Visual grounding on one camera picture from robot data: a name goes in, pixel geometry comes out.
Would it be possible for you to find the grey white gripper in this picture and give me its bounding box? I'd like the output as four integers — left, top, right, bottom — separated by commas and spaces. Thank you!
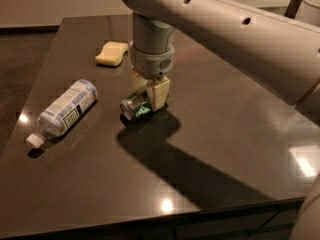
129, 41, 175, 111

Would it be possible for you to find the yellow sponge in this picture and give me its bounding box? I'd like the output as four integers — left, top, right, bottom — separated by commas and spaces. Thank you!
95, 41, 128, 67

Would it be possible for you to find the black flat panel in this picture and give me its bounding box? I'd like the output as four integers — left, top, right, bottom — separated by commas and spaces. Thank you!
284, 0, 303, 19

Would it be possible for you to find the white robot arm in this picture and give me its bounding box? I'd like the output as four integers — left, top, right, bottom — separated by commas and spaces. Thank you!
122, 0, 320, 124

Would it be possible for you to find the white cylindrical canister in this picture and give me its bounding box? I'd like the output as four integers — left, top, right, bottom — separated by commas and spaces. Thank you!
303, 0, 320, 26

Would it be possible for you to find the clear plastic water bottle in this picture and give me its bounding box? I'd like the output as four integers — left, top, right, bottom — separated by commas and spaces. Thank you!
26, 79, 98, 149

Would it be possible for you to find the green soda can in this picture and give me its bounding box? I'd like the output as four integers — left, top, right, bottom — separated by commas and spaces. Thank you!
120, 88, 153, 121

